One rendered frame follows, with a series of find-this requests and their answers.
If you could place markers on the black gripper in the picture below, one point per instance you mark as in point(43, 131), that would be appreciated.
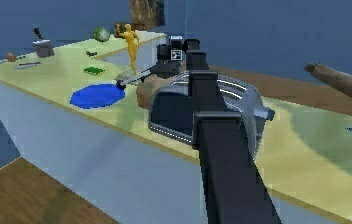
point(166, 65)

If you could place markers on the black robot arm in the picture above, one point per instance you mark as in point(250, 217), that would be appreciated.
point(217, 140)

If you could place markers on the brown bread loaf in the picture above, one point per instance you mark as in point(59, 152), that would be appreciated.
point(146, 90)

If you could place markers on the yellow human figure statue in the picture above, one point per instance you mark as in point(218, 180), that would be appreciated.
point(131, 46)

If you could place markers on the green flat sponge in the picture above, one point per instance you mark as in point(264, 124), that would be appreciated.
point(94, 70)

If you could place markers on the blue round plate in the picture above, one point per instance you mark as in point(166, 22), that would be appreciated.
point(97, 96)

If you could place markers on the small dark green object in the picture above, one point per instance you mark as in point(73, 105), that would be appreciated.
point(91, 53)

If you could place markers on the green round lettuce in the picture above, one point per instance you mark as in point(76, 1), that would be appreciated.
point(101, 34)

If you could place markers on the pale green kitchen counter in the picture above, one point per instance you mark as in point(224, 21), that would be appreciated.
point(84, 140)

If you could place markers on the grey pot with black utensil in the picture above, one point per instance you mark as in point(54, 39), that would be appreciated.
point(43, 46)

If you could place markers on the silver toaster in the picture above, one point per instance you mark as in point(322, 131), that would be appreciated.
point(230, 106)

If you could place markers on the grey and red knife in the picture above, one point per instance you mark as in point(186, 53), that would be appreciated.
point(27, 65)

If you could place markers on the small brown potato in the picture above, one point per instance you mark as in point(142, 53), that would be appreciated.
point(11, 57)

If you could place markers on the brown wooden pole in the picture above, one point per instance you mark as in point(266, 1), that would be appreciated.
point(340, 81)

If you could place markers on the brown framed wall picture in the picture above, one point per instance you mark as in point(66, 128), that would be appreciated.
point(147, 14)

